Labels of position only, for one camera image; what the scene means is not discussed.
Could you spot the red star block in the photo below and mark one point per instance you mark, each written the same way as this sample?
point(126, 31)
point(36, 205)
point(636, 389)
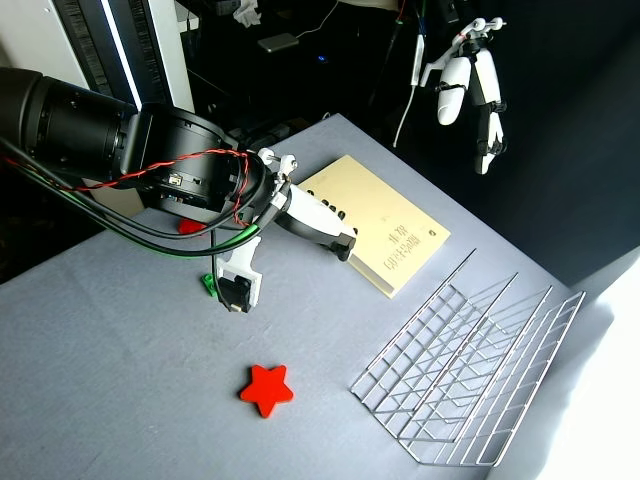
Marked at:
point(266, 390)

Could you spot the red toy brick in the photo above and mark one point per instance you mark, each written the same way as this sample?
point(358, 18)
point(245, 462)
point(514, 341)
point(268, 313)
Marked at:
point(190, 226)

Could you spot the white cabinet frame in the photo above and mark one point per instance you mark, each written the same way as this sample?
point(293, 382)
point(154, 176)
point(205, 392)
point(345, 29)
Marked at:
point(167, 50)

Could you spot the beige paperback book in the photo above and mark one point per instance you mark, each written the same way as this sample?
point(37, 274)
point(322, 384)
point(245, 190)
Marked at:
point(380, 220)

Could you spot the grey flat device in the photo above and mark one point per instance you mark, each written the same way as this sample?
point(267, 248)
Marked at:
point(277, 42)

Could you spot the green toy brick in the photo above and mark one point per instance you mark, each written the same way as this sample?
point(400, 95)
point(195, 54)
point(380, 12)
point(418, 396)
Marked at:
point(208, 285)

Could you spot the grey table cloth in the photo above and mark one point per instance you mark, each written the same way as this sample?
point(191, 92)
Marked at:
point(125, 350)

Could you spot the crumpled white paper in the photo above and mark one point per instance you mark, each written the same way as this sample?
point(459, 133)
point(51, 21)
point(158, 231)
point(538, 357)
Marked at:
point(247, 14)

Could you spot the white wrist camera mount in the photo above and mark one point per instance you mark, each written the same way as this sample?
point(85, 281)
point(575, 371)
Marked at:
point(431, 67)
point(245, 260)

